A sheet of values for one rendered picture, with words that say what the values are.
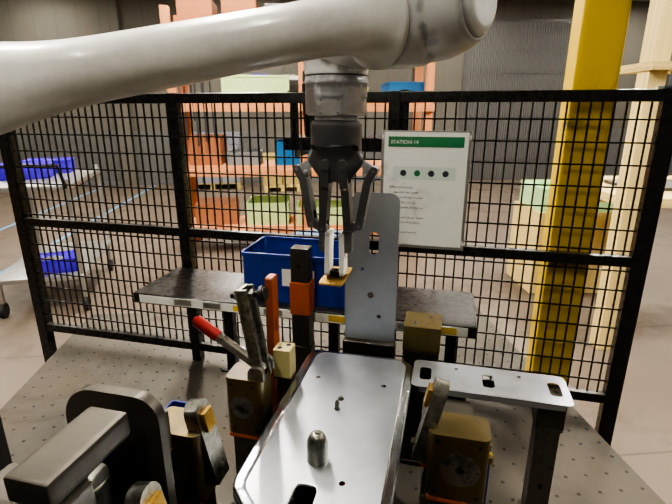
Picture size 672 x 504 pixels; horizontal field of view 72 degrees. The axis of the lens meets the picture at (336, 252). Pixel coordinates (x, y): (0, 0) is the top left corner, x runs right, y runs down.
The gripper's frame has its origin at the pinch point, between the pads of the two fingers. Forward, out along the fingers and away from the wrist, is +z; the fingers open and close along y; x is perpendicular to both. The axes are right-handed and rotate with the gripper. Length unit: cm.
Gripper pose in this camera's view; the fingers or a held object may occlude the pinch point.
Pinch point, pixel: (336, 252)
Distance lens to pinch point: 73.2
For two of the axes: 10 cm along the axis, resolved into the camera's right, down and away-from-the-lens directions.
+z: 0.0, 9.6, 2.9
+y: 9.7, 0.7, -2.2
